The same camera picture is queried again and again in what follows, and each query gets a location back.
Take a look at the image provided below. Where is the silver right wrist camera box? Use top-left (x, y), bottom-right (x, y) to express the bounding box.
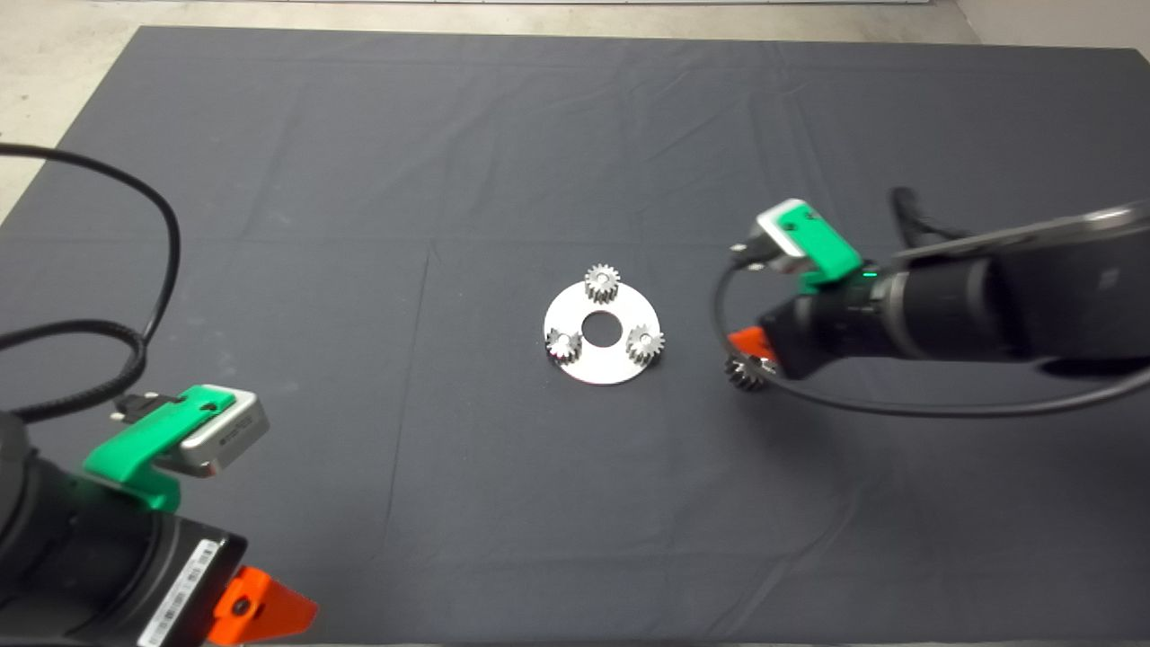
top-left (756, 199), bottom-right (814, 275)

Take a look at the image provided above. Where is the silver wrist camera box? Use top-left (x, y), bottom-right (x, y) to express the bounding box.
top-left (756, 199), bottom-right (814, 275)
top-left (180, 388), bottom-right (270, 479)

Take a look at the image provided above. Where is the braided black cable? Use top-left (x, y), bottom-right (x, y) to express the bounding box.
top-left (0, 322), bottom-right (149, 423)
top-left (889, 187), bottom-right (971, 248)

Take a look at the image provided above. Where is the dark grey table cloth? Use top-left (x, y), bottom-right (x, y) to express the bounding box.
top-left (0, 27), bottom-right (1150, 644)

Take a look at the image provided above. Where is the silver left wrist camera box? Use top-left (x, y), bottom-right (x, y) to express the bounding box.
top-left (180, 388), bottom-right (270, 479)

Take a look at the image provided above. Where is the green left camera mount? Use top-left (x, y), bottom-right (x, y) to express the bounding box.
top-left (83, 385), bottom-right (239, 513)

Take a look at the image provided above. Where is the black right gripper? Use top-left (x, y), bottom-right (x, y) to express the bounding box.
top-left (728, 272), bottom-right (899, 380)

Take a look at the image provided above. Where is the green right camera mount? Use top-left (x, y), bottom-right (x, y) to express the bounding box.
top-left (777, 202), bottom-right (863, 293)

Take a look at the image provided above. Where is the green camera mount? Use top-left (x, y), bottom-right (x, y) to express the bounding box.
top-left (777, 202), bottom-right (863, 293)
top-left (83, 385), bottom-right (239, 513)

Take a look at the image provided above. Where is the larger steel gear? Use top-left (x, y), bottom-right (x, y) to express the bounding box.
top-left (724, 353), bottom-right (772, 394)

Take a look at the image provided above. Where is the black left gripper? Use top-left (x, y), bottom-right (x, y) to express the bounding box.
top-left (27, 463), bottom-right (319, 647)

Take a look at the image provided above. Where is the round metal plate with hole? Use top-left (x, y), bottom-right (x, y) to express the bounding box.
top-left (544, 280), bottom-right (662, 386)

